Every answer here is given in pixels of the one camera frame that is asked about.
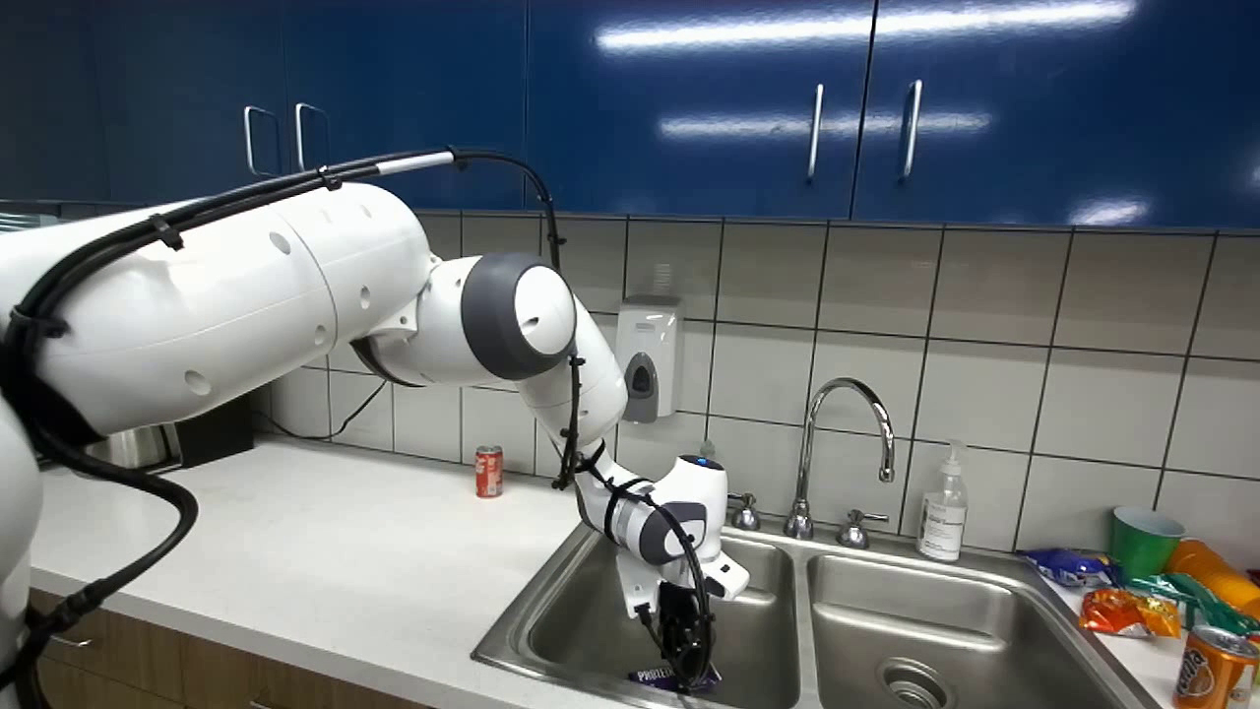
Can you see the white wall soap dispenser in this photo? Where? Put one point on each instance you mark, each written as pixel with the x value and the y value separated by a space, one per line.
pixel 648 357

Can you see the clear pump soap bottle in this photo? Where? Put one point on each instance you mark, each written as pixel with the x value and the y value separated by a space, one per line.
pixel 944 516

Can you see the blue snack bag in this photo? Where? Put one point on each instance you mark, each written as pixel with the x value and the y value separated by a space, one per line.
pixel 1070 567

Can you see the wooden lower cabinet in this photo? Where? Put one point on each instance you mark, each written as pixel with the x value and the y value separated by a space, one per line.
pixel 159 670

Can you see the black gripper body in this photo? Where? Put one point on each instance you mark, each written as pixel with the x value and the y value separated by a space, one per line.
pixel 688 615

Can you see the green snack bag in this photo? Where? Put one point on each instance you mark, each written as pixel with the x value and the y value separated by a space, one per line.
pixel 1183 590

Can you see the orange snack package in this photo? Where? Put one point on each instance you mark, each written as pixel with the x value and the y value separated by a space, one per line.
pixel 1217 575

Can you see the steel sink drain strainer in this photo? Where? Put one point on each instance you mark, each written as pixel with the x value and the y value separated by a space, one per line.
pixel 914 681

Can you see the orange chip bag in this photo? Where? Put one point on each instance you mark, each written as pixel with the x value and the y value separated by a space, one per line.
pixel 1127 610

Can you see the chrome gooseneck faucet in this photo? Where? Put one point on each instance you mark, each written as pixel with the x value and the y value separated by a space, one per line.
pixel 810 446

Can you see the red soda can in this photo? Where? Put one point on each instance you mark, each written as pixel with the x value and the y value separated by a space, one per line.
pixel 490 472

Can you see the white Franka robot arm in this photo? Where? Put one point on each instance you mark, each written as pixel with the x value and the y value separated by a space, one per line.
pixel 237 300

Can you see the green plastic cup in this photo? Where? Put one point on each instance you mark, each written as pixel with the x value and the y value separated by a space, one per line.
pixel 1145 542

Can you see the chrome faucet knob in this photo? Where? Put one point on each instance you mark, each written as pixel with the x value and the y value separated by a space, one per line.
pixel 856 530
pixel 747 512

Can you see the stainless steel double sink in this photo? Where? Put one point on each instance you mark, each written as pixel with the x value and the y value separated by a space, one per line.
pixel 854 615

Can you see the black coffee machine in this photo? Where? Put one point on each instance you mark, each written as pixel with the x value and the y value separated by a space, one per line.
pixel 220 429

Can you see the steel coffee carafe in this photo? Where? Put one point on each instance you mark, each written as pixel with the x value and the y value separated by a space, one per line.
pixel 132 446

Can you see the blue glossy cabinet door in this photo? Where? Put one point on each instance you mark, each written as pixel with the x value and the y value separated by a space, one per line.
pixel 121 91
pixel 396 81
pixel 695 91
pixel 1076 118

